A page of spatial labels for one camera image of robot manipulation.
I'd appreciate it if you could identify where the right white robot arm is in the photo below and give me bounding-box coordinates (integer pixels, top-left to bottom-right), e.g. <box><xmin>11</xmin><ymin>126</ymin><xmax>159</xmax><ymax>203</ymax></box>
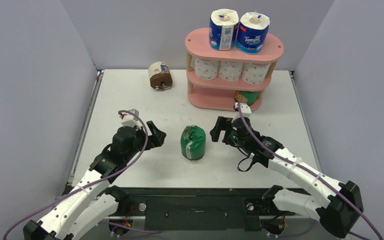
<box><xmin>210</xmin><ymin>116</ymin><xmax>364</xmax><ymax>238</ymax></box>

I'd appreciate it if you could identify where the blue paper roll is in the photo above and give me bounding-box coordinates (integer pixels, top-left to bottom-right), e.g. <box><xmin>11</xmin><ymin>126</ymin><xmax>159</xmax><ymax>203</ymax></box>
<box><xmin>209</xmin><ymin>8</ymin><xmax>239</xmax><ymax>51</ymax></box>

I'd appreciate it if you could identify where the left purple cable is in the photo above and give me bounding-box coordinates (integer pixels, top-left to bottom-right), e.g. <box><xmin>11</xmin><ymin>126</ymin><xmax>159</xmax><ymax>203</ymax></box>
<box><xmin>2</xmin><ymin>109</ymin><xmax>161</xmax><ymax>240</ymax></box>

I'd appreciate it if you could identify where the pink three-tier shelf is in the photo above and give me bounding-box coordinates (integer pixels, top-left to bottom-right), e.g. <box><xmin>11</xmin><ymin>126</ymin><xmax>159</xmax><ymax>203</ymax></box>
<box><xmin>184</xmin><ymin>27</ymin><xmax>284</xmax><ymax>111</ymax></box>

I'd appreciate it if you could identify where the purple cable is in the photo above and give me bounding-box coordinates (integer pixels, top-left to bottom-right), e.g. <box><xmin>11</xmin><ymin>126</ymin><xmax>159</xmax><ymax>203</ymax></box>
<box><xmin>2</xmin><ymin>109</ymin><xmax>161</xmax><ymax>240</ymax></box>
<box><xmin>236</xmin><ymin>105</ymin><xmax>384</xmax><ymax>240</ymax></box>

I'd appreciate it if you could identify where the floral white paper roll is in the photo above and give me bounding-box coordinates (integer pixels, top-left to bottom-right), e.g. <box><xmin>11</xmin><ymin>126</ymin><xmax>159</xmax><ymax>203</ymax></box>
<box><xmin>218</xmin><ymin>61</ymin><xmax>244</xmax><ymax>82</ymax></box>

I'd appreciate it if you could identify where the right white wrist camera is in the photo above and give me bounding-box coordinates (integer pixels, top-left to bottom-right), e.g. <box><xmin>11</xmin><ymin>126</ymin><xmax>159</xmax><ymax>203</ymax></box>
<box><xmin>232</xmin><ymin>102</ymin><xmax>252</xmax><ymax>122</ymax></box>

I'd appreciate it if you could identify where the beige brown paper roll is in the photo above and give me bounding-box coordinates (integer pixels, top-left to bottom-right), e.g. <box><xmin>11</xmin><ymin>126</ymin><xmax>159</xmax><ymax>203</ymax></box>
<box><xmin>148</xmin><ymin>61</ymin><xmax>173</xmax><ymax>91</ymax></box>

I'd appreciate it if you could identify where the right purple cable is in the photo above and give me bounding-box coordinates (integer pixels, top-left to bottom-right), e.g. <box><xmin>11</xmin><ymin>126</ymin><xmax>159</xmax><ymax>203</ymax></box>
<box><xmin>236</xmin><ymin>105</ymin><xmax>384</xmax><ymax>240</ymax></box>

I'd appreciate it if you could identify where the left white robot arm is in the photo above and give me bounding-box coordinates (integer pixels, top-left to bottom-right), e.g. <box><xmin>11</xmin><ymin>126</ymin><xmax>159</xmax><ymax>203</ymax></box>
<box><xmin>23</xmin><ymin>119</ymin><xmax>167</xmax><ymax>240</ymax></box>

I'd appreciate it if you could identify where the green brown roll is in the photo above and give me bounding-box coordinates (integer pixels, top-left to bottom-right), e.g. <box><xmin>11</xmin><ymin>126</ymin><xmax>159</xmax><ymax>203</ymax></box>
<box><xmin>234</xmin><ymin>90</ymin><xmax>260</xmax><ymax>106</ymax></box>
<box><xmin>180</xmin><ymin>125</ymin><xmax>206</xmax><ymax>161</ymax></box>

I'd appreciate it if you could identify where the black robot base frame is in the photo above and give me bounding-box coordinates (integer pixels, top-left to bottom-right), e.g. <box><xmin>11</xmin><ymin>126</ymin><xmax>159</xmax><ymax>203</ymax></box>
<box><xmin>107</xmin><ymin>187</ymin><xmax>288</xmax><ymax>232</ymax></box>

